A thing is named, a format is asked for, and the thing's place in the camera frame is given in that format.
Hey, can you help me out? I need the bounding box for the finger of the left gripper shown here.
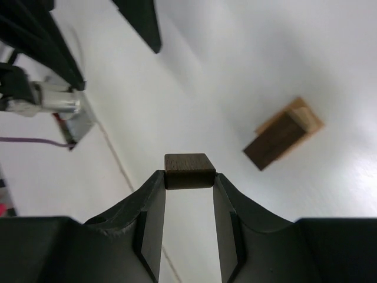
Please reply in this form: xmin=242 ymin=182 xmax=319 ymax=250
xmin=113 ymin=0 xmax=162 ymax=54

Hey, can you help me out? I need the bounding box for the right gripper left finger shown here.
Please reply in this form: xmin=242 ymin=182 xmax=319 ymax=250
xmin=1 ymin=170 xmax=165 ymax=282

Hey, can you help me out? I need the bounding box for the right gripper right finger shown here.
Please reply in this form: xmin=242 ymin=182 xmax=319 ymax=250
xmin=213 ymin=174 xmax=376 ymax=282

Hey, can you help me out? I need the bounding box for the small dark wood cube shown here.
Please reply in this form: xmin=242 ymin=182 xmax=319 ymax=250
xmin=164 ymin=153 xmax=216 ymax=190

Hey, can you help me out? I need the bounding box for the dark wood arch block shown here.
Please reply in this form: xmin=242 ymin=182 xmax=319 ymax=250
xmin=243 ymin=112 xmax=307 ymax=171

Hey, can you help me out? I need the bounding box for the light brown block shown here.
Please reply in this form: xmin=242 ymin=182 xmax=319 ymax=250
xmin=290 ymin=107 xmax=318 ymax=133

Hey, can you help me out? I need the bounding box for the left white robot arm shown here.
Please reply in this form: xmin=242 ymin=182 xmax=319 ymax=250
xmin=1 ymin=1 xmax=163 ymax=115

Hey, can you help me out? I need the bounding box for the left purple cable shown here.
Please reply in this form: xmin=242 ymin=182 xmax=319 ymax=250
xmin=0 ymin=136 xmax=74 ymax=147

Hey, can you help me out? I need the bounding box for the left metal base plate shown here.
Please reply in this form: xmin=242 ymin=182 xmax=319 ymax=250
xmin=54 ymin=98 xmax=97 ymax=151

